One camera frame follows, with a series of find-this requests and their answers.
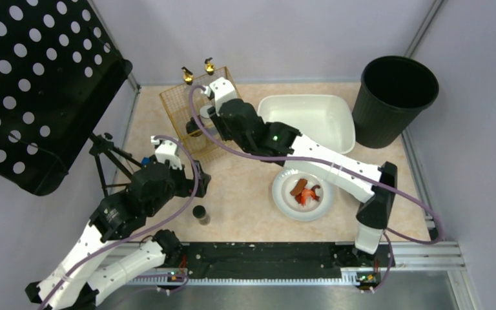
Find small black cap jar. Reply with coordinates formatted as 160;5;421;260
192;205;211;225

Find black lid glass jar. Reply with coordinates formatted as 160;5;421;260
185;118;206;141

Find clear oil bottle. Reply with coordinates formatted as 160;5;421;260
204;57;218;85

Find oil bottle with dark liquid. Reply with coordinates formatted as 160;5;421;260
181;67;201;109

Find white plate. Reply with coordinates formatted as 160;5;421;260
272;169;335;222

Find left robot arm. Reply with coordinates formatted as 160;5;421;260
25;159;211;309

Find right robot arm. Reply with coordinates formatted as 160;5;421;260
207;99;398;254

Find brown food piece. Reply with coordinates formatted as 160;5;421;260
290;178;308;196

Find black tripod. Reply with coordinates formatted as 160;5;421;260
89;132;142;198

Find white rectangular basin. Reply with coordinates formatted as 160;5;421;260
257;94;356;154

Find red crab toy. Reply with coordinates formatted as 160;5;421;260
294;185;321;207

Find black trash bin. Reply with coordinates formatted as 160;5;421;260
352;56;439;149

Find black perforated panel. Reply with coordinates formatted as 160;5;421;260
0;1;132;196

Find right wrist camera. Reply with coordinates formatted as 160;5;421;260
201;77;240;115

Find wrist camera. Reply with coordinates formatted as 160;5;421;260
150;136;183;171
201;77;240;115

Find gold wire rack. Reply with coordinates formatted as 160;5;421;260
160;67;233;163

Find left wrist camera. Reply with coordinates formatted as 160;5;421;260
150;136;183;171

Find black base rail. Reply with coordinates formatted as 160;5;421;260
167;242;394;280

